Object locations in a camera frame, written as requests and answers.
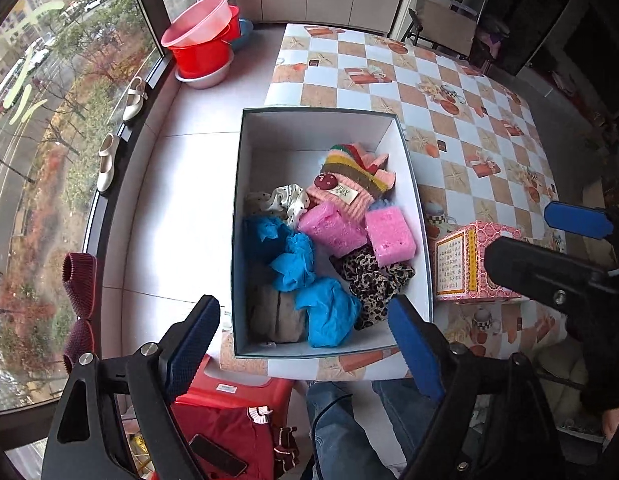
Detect red garment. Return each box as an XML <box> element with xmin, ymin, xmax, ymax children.
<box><xmin>172</xmin><ymin>402</ymin><xmax>300</xmax><ymax>480</ymax></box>

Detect white shoe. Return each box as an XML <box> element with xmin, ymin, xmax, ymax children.
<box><xmin>122</xmin><ymin>76</ymin><xmax>147</xmax><ymax>122</ymax></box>
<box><xmin>96</xmin><ymin>133</ymin><xmax>121</xmax><ymax>193</ymax></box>

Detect red patterned carton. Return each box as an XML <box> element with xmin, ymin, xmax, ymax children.
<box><xmin>432</xmin><ymin>220</ymin><xmax>523</xmax><ymax>302</ymax></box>

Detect red knit slipper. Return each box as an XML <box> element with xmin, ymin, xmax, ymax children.
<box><xmin>62</xmin><ymin>253</ymin><xmax>97</xmax><ymax>321</ymax></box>
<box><xmin>62</xmin><ymin>319</ymin><xmax>97</xmax><ymax>373</ymax></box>

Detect beige fuzzy socks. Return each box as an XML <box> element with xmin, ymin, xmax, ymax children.
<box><xmin>246</xmin><ymin>282</ymin><xmax>310</xmax><ymax>345</ymax></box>

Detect checkered printed tablecloth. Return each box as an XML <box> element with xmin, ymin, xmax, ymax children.
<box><xmin>219</xmin><ymin>22</ymin><xmax>567</xmax><ymax>381</ymax></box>

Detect leopard print scrunchie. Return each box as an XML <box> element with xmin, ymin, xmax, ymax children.
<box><xmin>329</xmin><ymin>247</ymin><xmax>416</xmax><ymax>331</ymax></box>

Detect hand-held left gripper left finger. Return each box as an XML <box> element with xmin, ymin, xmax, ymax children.
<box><xmin>40</xmin><ymin>294</ymin><xmax>222</xmax><ymax>480</ymax></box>

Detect cream polka dot scrunchie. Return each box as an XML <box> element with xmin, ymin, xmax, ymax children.
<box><xmin>245</xmin><ymin>185</ymin><xmax>315</xmax><ymax>228</ymax></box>

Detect pink striped knit hat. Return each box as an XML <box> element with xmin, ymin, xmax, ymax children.
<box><xmin>305</xmin><ymin>142</ymin><xmax>397</xmax><ymax>221</ymax></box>

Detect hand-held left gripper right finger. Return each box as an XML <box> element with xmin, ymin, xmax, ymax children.
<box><xmin>388</xmin><ymin>294</ymin><xmax>560</xmax><ymax>480</ymax></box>

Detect beige seat cushion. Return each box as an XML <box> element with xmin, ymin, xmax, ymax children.
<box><xmin>532</xmin><ymin>340</ymin><xmax>590</xmax><ymax>411</ymax></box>

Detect folding chair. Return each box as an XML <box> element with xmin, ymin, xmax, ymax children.
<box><xmin>402</xmin><ymin>0</ymin><xmax>493</xmax><ymax>68</ymax></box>

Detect dark display cabinet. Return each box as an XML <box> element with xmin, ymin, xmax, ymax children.
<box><xmin>489</xmin><ymin>0</ymin><xmax>619</xmax><ymax>116</ymax></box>

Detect blue cloth scrunchie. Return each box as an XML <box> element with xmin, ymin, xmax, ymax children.
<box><xmin>246</xmin><ymin>216</ymin><xmax>317</xmax><ymax>292</ymax></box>

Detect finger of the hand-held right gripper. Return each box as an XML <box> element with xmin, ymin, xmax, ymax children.
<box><xmin>544</xmin><ymin>201</ymin><xmax>619</xmax><ymax>268</ymax></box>
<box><xmin>484</xmin><ymin>236</ymin><xmax>619</xmax><ymax>320</ymax></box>

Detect pink sponge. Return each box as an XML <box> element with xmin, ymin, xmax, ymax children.
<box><xmin>364</xmin><ymin>205</ymin><xmax>417</xmax><ymax>267</ymax></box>
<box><xmin>298</xmin><ymin>202</ymin><xmax>367</xmax><ymax>256</ymax></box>

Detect red plastic bucket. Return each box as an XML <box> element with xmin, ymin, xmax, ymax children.
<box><xmin>168</xmin><ymin>6</ymin><xmax>240</xmax><ymax>78</ymax></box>

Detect pink plastic basin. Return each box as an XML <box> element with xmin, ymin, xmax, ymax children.
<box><xmin>160</xmin><ymin>0</ymin><xmax>231</xmax><ymax>48</ymax></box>

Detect person's blue jeans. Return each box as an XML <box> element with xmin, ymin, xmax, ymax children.
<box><xmin>304</xmin><ymin>380</ymin><xmax>440</xmax><ymax>480</ymax></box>

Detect pink stool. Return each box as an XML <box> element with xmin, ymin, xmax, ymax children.
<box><xmin>477</xmin><ymin>25</ymin><xmax>505</xmax><ymax>61</ymax></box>

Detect small blue basin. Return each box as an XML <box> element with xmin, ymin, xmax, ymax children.
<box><xmin>232</xmin><ymin>17</ymin><xmax>254</xmax><ymax>51</ymax></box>

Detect white basin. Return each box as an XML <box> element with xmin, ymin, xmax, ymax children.
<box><xmin>175</xmin><ymin>50</ymin><xmax>235</xmax><ymax>90</ymax></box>

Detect blue mesh cloth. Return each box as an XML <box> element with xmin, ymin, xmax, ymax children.
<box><xmin>294</xmin><ymin>277</ymin><xmax>363</xmax><ymax>348</ymax></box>

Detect white cardboard box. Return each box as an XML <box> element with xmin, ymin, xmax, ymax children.
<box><xmin>230</xmin><ymin>107</ymin><xmax>435</xmax><ymax>360</ymax></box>

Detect black smartphone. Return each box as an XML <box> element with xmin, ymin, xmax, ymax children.
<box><xmin>189</xmin><ymin>434</ymin><xmax>247</xmax><ymax>478</ymax></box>

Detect large glass window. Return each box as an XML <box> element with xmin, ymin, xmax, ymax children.
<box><xmin>0</xmin><ymin>0</ymin><xmax>200</xmax><ymax>411</ymax></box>

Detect person's right hand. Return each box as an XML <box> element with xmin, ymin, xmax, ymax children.
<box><xmin>602</xmin><ymin>405</ymin><xmax>619</xmax><ymax>441</ymax></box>

